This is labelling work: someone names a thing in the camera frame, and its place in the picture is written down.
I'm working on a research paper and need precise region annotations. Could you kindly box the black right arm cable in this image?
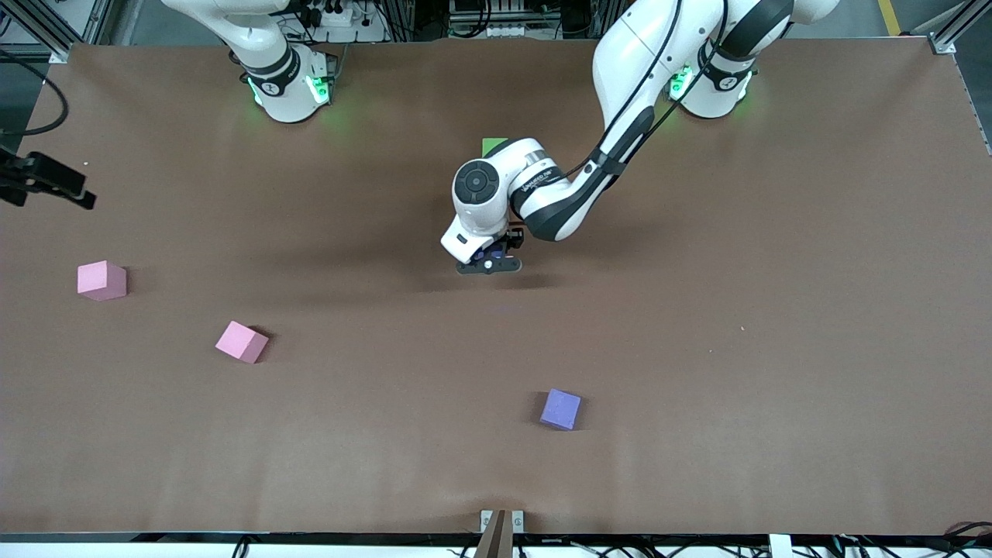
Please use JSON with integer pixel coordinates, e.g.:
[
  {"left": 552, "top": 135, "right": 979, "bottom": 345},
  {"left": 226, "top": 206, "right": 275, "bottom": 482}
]
[{"left": 0, "top": 48, "right": 72, "bottom": 139}]

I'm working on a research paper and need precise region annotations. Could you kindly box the silver equipment box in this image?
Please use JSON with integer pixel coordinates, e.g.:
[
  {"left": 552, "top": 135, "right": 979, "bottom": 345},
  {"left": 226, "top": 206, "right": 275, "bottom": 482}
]
[{"left": 449, "top": 0, "right": 559, "bottom": 40}]

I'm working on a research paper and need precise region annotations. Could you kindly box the grey-brown mounting post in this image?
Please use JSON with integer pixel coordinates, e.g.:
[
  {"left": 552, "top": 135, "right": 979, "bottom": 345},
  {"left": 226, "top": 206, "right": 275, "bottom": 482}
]
[{"left": 473, "top": 510, "right": 515, "bottom": 558}]

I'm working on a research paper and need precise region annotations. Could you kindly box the pink foam cube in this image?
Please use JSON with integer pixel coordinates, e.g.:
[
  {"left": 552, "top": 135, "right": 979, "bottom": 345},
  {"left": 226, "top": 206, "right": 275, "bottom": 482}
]
[
  {"left": 77, "top": 260, "right": 128, "bottom": 302},
  {"left": 215, "top": 320, "right": 270, "bottom": 365}
]

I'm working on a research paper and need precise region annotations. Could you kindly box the aluminium frame profile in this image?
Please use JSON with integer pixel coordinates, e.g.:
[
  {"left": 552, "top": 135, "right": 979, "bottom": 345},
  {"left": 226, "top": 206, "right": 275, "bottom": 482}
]
[
  {"left": 0, "top": 0, "right": 78, "bottom": 64},
  {"left": 926, "top": 0, "right": 992, "bottom": 57}
]

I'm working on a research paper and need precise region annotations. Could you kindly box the silver table edge bracket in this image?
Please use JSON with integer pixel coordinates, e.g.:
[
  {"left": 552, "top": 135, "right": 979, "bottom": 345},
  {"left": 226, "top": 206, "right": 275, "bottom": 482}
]
[{"left": 480, "top": 509, "right": 525, "bottom": 535}]

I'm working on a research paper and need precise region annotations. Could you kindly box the white power strip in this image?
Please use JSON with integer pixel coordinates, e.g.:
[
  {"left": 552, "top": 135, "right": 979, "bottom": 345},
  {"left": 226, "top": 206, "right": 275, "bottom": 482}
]
[{"left": 298, "top": 0, "right": 374, "bottom": 28}]

